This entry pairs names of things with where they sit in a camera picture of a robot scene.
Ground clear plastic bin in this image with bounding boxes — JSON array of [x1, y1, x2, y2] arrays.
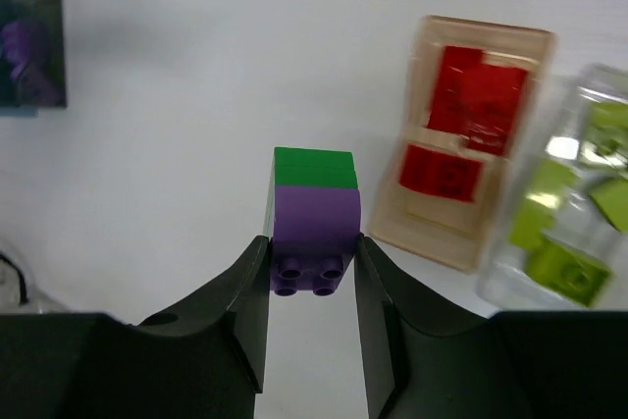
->
[[478, 64, 627, 311]]

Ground multicolour lego tower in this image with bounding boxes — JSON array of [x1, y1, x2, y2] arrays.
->
[[264, 146, 361, 296]]

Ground wooden tan bin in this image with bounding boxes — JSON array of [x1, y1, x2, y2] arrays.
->
[[368, 16, 555, 273]]

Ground blue plastic bin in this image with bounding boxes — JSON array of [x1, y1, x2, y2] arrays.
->
[[0, 107, 38, 118]]

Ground purple rounded lego brick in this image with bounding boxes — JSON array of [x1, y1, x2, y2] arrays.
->
[[1, 18, 64, 106]]

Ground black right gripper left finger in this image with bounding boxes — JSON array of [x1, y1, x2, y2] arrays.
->
[[1, 236, 271, 418]]

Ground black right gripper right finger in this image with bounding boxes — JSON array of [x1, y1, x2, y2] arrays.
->
[[354, 236, 627, 418]]

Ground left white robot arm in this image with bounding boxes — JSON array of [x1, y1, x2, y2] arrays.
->
[[0, 238, 68, 314]]

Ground lime green lego bricks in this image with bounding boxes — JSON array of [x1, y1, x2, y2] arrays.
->
[[508, 159, 576, 251]]

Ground red rounded lego brick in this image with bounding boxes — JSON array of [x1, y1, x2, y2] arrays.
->
[[427, 46, 528, 156]]

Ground dark smoky plastic bin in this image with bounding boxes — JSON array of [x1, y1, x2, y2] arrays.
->
[[1, 0, 68, 117]]

